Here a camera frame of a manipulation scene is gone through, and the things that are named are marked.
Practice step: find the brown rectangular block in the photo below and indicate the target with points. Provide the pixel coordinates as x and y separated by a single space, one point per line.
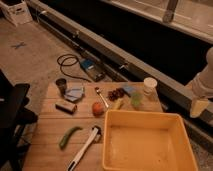
66 107

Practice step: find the blue power box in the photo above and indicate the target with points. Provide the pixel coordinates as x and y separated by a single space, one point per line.
92 70

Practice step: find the black chair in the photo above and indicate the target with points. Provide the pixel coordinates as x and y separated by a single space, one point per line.
14 116

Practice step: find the yellow banana piece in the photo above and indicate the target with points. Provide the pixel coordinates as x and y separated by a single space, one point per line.
118 104

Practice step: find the red apple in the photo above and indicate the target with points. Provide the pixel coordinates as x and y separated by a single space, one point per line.
97 109

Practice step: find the blue folded cloth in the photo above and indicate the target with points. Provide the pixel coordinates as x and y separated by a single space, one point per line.
74 94

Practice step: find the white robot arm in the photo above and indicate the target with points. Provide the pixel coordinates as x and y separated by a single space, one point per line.
202 87

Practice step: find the white cardboard box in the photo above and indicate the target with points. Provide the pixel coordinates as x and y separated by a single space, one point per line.
17 14

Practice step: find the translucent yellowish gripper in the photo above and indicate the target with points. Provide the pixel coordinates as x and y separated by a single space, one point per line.
197 107

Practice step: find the green plastic cup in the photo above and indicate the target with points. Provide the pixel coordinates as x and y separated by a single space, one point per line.
136 99

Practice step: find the blue sponge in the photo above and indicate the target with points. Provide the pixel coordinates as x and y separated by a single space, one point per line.
129 90

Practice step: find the green cucumber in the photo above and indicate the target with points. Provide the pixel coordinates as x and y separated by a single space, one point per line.
67 135

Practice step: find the yellow plastic bin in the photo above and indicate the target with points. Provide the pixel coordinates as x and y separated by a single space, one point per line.
146 141

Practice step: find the dark metal cup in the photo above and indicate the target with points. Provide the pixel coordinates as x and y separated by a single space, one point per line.
61 83

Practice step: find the metal spoon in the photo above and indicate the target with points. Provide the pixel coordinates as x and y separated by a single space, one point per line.
101 96

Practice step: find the dark grapes bunch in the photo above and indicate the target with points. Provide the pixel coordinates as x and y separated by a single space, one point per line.
115 94

